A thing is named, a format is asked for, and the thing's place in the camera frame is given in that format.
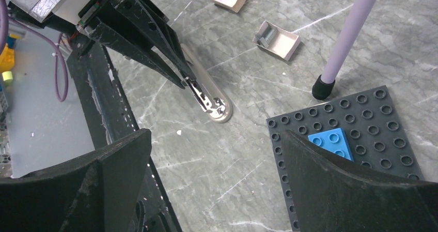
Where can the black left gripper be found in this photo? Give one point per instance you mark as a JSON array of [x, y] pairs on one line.
[[129, 27]]

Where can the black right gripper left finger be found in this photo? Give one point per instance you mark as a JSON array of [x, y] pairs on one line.
[[97, 191]]

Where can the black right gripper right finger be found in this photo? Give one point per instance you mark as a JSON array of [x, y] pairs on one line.
[[331, 193]]

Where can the grey staple strip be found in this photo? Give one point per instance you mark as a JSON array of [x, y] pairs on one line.
[[187, 81]]

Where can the black silver stapler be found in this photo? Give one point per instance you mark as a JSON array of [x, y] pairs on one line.
[[208, 94]]

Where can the staple box tray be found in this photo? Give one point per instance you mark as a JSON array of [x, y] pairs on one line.
[[284, 43]]

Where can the blue lego brick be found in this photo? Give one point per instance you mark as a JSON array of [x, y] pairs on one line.
[[334, 141]]

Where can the dark grey lego baseplate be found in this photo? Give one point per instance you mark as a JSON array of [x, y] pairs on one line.
[[372, 128]]

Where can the staple strips in tray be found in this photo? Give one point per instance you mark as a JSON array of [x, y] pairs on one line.
[[265, 37]]

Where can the white perforated music stand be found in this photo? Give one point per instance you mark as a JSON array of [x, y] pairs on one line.
[[324, 84]]

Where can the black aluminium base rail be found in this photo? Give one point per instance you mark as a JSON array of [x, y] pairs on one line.
[[113, 121]]

